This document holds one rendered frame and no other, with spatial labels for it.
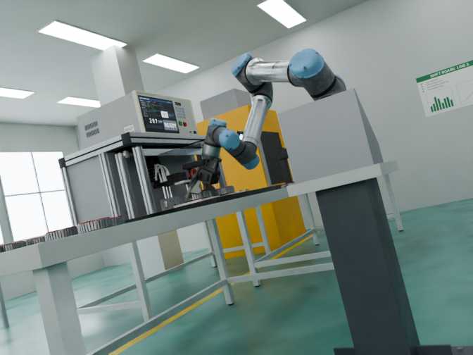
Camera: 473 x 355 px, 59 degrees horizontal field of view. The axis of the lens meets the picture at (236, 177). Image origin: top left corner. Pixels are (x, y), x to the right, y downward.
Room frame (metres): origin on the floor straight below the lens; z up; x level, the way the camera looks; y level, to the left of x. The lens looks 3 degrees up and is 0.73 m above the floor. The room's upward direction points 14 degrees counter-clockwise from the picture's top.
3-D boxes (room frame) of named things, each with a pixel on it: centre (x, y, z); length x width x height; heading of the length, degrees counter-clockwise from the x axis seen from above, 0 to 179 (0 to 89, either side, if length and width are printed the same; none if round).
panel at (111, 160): (2.05, 0.36, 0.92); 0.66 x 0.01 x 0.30; 152
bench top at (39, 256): (2.04, 0.35, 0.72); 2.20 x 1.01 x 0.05; 152
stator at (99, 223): (1.39, 0.49, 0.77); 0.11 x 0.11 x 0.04
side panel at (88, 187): (1.83, 0.64, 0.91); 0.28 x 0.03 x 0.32; 62
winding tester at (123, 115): (2.09, 0.41, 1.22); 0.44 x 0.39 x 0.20; 152
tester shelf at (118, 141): (2.08, 0.42, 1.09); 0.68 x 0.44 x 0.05; 152
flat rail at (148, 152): (1.98, 0.22, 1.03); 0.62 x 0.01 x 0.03; 152
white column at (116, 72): (6.05, 1.36, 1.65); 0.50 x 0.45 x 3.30; 62
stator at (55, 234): (1.48, 0.65, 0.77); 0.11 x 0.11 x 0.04
